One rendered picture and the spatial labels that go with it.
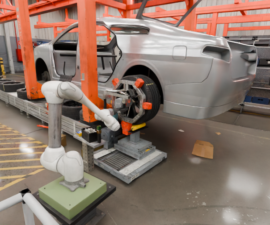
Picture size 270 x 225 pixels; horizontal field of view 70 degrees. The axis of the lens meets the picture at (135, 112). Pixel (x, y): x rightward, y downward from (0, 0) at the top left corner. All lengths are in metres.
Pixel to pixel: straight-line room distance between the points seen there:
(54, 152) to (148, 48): 1.62
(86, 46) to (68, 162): 1.49
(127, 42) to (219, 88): 1.34
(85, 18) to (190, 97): 1.55
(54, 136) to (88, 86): 1.08
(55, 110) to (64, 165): 0.44
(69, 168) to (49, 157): 0.20
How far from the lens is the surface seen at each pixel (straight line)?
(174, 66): 2.33
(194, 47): 2.23
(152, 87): 2.45
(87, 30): 2.61
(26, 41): 4.32
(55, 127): 1.71
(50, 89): 1.65
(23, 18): 4.36
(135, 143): 2.78
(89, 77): 2.61
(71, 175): 1.69
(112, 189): 1.83
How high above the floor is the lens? 1.43
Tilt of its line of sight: 17 degrees down
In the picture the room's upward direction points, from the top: 2 degrees clockwise
